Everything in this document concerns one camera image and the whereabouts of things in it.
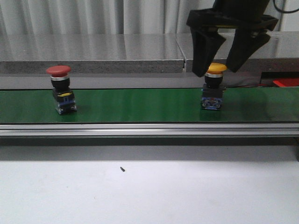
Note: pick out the conveyor support leg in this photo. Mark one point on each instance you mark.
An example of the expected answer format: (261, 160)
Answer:
(297, 148)

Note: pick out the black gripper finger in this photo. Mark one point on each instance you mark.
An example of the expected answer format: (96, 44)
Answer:
(206, 43)
(245, 43)

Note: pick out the grey pleated curtain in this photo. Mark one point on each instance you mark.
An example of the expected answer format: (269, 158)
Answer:
(85, 17)

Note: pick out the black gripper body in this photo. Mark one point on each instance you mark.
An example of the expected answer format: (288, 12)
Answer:
(232, 14)

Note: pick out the red plastic tray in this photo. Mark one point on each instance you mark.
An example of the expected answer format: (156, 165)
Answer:
(286, 82)

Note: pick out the grey stone counter slab left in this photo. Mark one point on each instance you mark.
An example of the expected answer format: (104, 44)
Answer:
(91, 54)

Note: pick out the yellow mushroom push button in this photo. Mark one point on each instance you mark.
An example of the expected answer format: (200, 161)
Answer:
(212, 91)

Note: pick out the aluminium conveyor side rail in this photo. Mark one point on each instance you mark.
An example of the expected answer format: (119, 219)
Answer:
(159, 129)

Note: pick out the red mushroom push button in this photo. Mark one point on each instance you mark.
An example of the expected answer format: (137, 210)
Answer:
(62, 93)

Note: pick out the green conveyor belt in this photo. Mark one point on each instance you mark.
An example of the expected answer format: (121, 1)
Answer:
(262, 104)

